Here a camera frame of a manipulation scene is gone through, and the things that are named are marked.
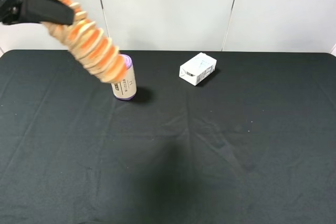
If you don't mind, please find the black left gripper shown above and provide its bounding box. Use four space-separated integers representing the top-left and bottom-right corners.
1 0 75 25

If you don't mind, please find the ridged spiral bread loaf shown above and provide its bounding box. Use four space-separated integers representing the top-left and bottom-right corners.
43 0 127 83

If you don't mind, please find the purple trash bag roll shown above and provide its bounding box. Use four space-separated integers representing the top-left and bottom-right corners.
111 55 137 101

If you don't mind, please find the white milk carton box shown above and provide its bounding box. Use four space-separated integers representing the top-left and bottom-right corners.
179 52 217 86

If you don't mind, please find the black tablecloth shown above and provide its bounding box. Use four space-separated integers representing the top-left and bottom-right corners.
1 50 335 223

